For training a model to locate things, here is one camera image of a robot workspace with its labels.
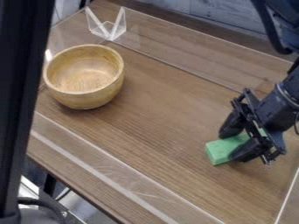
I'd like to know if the light wooden bowl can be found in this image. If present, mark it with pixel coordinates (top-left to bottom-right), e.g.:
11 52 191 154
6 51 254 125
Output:
43 44 126 109

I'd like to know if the black table leg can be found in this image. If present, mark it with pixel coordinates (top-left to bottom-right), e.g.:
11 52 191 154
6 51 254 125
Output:
43 174 58 197

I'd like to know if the black cable lower left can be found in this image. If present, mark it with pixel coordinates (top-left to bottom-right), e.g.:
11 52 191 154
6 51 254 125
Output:
17 196 69 224

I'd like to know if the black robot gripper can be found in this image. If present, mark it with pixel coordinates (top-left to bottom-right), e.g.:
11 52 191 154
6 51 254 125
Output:
220 84 299 165

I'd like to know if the green rectangular block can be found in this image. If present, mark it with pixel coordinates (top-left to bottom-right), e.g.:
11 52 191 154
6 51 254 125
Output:
205 128 270 167

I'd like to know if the clear acrylic wall enclosure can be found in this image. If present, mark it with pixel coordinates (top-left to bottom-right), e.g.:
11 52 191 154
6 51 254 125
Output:
29 1 299 224

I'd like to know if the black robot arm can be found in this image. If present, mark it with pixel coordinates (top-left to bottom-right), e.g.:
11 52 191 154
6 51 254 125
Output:
220 0 299 164

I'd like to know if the dark foreground pole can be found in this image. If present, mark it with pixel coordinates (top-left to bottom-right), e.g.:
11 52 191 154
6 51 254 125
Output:
0 0 55 224

